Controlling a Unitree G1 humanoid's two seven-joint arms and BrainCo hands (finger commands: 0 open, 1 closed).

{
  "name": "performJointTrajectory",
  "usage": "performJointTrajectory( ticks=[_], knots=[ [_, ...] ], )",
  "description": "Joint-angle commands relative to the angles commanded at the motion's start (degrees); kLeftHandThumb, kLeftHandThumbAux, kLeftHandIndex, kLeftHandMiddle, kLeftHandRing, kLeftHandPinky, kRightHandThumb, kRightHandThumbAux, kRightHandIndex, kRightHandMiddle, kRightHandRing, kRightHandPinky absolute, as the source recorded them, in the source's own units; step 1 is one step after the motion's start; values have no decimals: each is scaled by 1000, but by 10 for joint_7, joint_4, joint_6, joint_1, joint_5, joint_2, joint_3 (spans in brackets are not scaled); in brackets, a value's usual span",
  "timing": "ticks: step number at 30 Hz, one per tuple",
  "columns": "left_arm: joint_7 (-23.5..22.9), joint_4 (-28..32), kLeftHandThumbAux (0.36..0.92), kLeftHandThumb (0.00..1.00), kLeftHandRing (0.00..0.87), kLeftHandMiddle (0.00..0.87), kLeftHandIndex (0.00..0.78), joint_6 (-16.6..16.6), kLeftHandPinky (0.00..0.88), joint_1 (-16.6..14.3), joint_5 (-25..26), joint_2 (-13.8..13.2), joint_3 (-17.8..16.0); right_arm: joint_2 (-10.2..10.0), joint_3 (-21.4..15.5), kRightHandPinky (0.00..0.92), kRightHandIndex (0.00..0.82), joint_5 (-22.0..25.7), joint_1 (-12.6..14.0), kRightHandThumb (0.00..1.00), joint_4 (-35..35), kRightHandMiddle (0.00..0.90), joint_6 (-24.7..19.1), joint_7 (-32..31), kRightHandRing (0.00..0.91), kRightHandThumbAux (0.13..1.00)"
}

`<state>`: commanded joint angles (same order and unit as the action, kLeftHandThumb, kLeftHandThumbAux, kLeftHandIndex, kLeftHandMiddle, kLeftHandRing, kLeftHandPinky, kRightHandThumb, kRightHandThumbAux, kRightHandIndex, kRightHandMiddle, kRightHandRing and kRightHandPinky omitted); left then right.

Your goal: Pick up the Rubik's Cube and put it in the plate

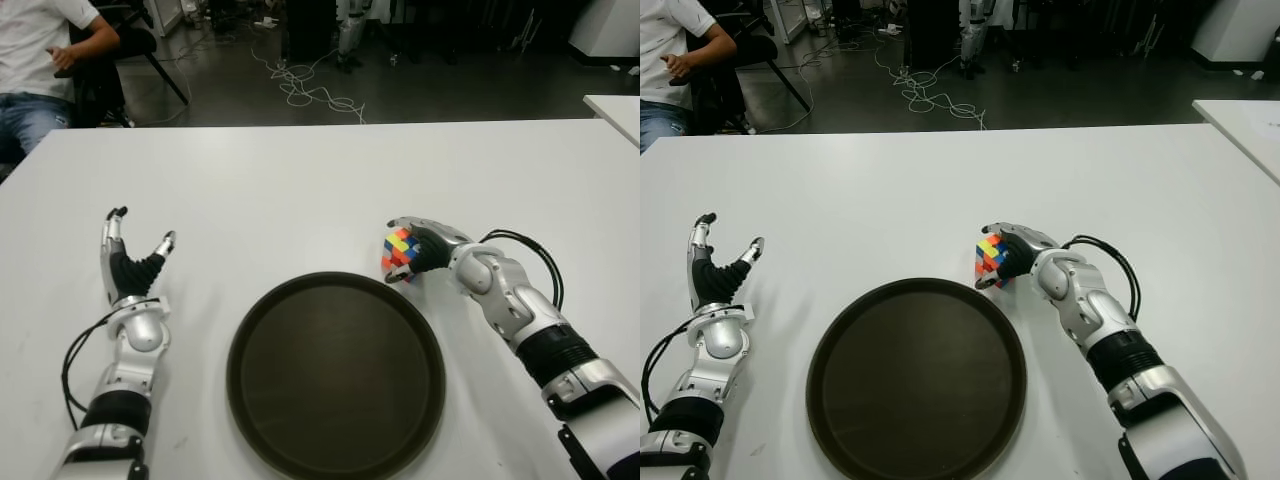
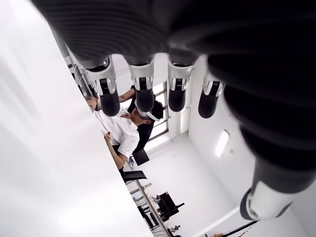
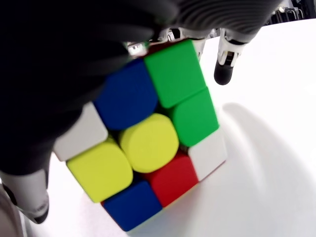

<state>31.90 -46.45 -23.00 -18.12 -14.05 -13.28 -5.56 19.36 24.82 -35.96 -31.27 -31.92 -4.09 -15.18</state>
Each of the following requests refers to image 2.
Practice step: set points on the dark framed window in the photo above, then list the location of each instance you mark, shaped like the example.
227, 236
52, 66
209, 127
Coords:
160, 132

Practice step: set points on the black boom pole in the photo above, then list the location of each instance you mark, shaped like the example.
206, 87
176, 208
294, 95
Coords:
243, 227

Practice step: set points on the rectangular ceiling light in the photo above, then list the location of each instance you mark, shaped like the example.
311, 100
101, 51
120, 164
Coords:
222, 143

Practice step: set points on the black boxy equipment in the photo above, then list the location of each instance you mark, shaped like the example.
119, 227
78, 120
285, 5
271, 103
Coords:
168, 203

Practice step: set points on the white VR headset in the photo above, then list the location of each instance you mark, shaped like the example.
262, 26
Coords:
154, 117

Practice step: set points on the standing person black clothes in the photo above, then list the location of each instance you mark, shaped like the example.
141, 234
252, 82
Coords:
145, 133

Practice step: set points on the seated person white shirt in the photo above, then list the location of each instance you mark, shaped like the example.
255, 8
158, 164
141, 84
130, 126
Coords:
123, 130

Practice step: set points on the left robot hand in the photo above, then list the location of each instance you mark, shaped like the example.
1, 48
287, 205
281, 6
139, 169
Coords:
222, 37

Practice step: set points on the small tilted black monitor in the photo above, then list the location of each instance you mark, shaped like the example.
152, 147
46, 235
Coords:
141, 157

